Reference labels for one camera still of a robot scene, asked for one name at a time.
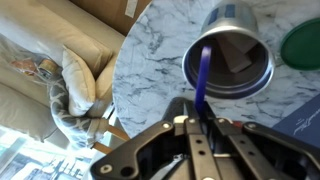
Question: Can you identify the blue plastic lid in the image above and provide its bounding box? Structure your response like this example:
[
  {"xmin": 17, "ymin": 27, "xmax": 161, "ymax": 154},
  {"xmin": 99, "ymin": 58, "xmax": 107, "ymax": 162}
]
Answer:
[{"xmin": 194, "ymin": 45, "xmax": 213, "ymax": 116}]

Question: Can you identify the blue cardboard box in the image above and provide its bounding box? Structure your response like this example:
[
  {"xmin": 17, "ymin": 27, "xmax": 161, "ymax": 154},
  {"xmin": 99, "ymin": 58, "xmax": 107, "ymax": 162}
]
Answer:
[{"xmin": 272, "ymin": 93, "xmax": 320, "ymax": 148}]

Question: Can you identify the silver metal cup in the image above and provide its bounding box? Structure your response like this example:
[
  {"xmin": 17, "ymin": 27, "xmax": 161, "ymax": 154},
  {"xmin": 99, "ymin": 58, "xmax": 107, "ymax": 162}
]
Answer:
[{"xmin": 181, "ymin": 0, "xmax": 276, "ymax": 100}]

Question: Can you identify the green round lid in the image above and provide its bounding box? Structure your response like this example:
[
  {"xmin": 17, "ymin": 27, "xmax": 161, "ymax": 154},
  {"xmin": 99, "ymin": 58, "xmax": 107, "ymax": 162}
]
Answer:
[{"xmin": 279, "ymin": 17, "xmax": 320, "ymax": 72}]

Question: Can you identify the grey card piece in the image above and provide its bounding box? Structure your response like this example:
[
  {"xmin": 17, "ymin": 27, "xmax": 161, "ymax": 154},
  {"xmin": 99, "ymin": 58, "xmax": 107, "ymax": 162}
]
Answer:
[{"xmin": 214, "ymin": 33, "xmax": 263, "ymax": 74}]

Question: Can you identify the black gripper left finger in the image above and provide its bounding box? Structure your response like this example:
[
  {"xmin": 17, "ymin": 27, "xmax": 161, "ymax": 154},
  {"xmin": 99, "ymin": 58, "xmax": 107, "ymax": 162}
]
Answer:
[{"xmin": 89, "ymin": 98, "xmax": 223, "ymax": 180}]

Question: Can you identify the white pillow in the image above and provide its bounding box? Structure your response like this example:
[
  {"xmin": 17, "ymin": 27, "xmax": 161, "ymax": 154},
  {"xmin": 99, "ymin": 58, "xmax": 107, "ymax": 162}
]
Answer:
[{"xmin": 61, "ymin": 44, "xmax": 116, "ymax": 118}]

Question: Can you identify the white paper strip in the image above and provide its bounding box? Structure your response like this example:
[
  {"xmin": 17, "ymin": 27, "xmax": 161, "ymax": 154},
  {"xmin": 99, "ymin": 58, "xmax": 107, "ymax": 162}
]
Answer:
[{"xmin": 124, "ymin": 0, "xmax": 139, "ymax": 18}]

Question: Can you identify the beige sofa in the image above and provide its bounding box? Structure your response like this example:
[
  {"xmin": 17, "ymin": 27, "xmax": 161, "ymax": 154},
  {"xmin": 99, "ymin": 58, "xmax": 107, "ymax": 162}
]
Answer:
[{"xmin": 0, "ymin": 0, "xmax": 126, "ymax": 144}]

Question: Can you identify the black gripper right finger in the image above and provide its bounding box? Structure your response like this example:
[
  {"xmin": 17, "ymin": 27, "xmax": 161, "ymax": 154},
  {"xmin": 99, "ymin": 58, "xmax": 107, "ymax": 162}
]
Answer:
[{"xmin": 201, "ymin": 101, "xmax": 320, "ymax": 180}]

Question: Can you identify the wooden chair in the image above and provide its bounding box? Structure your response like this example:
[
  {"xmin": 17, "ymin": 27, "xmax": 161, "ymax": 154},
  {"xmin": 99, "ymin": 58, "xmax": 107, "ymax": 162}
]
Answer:
[{"xmin": 91, "ymin": 124, "xmax": 131, "ymax": 155}]

